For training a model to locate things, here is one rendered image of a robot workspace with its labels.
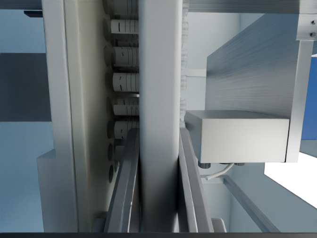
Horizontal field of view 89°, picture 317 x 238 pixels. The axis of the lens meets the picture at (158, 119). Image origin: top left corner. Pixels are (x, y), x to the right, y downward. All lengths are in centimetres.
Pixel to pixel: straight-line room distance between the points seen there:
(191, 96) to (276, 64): 335
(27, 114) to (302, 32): 72
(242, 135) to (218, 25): 396
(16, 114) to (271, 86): 72
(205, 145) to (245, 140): 9
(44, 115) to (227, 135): 51
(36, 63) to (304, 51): 67
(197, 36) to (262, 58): 356
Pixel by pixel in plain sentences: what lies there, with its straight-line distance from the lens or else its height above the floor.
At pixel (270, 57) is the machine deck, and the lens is 54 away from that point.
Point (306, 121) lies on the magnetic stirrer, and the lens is 53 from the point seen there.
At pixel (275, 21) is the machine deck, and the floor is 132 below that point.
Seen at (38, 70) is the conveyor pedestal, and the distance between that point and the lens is 60.
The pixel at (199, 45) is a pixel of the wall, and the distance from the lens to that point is 404.
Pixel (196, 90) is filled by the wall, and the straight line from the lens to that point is 384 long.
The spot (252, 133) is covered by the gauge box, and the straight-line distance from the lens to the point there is 42.
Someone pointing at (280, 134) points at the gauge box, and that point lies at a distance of 46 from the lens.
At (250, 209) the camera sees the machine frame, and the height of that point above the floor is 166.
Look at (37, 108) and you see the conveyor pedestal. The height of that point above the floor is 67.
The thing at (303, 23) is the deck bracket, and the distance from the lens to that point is 48.
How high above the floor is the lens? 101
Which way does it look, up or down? 1 degrees up
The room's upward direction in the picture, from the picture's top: 90 degrees clockwise
